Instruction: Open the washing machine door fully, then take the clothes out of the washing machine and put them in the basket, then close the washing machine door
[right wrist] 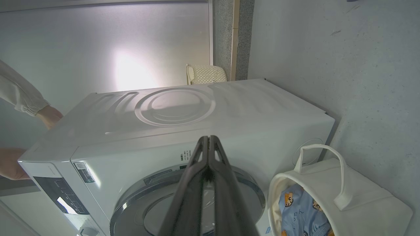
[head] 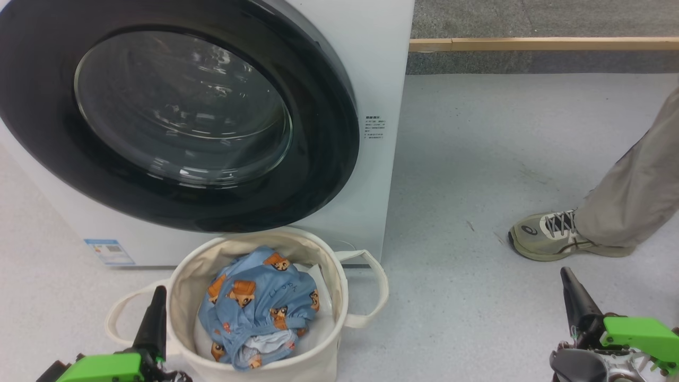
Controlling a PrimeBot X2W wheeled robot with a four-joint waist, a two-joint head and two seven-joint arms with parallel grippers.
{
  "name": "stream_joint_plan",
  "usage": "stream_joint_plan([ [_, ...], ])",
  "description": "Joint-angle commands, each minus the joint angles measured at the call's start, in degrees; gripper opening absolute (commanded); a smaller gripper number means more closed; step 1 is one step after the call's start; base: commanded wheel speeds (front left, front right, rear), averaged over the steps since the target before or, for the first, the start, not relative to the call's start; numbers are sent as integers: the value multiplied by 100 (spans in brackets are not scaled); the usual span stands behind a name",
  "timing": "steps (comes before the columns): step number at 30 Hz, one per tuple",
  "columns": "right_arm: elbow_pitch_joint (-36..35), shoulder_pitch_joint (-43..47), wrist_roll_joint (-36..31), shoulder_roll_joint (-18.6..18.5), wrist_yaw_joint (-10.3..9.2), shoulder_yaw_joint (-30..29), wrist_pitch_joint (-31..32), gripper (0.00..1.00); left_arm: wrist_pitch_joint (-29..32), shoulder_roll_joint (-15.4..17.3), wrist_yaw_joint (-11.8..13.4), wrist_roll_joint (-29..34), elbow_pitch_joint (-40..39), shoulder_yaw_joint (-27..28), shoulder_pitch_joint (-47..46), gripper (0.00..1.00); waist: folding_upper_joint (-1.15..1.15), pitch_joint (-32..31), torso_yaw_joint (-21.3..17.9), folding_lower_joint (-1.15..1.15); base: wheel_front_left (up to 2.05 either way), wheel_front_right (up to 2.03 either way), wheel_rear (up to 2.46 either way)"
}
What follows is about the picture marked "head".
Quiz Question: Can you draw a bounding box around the blue bear-print garment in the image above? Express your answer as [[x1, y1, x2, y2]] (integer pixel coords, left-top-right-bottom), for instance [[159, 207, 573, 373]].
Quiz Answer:
[[198, 245, 321, 371]]

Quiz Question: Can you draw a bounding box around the blue energy label sticker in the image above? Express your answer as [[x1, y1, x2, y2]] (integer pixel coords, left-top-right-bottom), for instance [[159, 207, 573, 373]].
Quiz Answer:
[[84, 239, 136, 266]]

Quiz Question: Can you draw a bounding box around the white cloth in basket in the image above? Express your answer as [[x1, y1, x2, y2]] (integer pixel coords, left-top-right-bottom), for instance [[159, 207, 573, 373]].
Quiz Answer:
[[194, 263, 336, 357]]

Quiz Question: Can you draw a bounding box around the beige trouser leg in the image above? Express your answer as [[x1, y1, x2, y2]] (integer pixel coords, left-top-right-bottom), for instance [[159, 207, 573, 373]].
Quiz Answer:
[[574, 88, 679, 248]]

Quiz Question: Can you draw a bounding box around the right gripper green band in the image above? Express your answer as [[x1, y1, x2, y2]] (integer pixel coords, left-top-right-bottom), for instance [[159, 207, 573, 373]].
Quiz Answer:
[[549, 266, 679, 382]]

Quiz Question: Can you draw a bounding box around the beige sneaker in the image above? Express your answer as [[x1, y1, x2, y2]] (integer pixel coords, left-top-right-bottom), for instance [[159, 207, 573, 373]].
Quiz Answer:
[[508, 209, 636, 262]]

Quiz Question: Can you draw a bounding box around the wooden floor edge strip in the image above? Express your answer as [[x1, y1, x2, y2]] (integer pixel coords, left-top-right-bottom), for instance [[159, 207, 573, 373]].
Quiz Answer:
[[408, 37, 679, 53]]

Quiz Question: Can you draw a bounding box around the white front-load washing machine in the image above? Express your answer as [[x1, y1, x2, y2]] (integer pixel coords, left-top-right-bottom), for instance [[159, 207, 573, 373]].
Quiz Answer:
[[0, 0, 415, 267]]

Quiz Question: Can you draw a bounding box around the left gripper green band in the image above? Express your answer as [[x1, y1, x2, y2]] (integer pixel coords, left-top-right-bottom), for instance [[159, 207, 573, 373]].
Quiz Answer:
[[36, 285, 193, 382]]

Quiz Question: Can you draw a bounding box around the round washing machine door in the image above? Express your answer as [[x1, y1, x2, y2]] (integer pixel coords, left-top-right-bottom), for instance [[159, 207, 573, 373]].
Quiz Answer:
[[0, 0, 361, 233]]

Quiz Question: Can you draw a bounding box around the cream fabric laundry basket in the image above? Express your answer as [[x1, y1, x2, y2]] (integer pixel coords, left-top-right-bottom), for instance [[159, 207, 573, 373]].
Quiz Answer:
[[105, 227, 390, 382]]

